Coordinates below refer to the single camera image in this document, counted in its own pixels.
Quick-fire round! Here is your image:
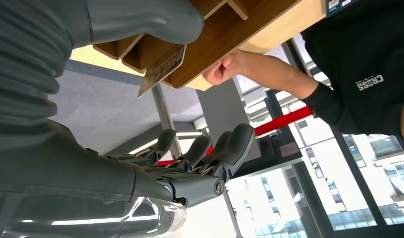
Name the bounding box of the person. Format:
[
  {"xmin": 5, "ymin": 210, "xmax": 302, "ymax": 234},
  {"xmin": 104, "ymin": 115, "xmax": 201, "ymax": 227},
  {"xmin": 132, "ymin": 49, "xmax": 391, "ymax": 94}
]
[{"xmin": 203, "ymin": 0, "xmax": 404, "ymax": 179}]

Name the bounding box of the red barrier belt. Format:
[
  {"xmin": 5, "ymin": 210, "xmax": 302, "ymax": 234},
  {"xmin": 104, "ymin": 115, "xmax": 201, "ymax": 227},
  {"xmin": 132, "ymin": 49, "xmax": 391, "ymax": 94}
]
[{"xmin": 156, "ymin": 106, "xmax": 313, "ymax": 167}]

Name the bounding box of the grey metal pedestal stand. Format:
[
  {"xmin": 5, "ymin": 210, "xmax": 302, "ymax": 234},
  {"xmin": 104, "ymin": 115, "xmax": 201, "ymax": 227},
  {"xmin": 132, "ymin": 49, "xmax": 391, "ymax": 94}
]
[{"xmin": 195, "ymin": 78, "xmax": 302, "ymax": 178}]

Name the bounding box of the chrome stanchion post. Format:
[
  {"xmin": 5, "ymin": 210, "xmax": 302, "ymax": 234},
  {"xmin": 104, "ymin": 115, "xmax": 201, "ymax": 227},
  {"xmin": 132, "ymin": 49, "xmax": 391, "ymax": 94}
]
[{"xmin": 151, "ymin": 83, "xmax": 183, "ymax": 160}]

